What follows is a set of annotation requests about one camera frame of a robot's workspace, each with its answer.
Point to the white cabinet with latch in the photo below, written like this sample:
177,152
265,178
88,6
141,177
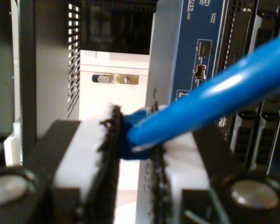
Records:
111,98

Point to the black rack server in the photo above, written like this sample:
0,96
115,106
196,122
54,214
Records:
247,140

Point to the black metal bar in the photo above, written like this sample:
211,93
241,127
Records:
27,81

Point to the blue network switch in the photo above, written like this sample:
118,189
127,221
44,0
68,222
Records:
193,35

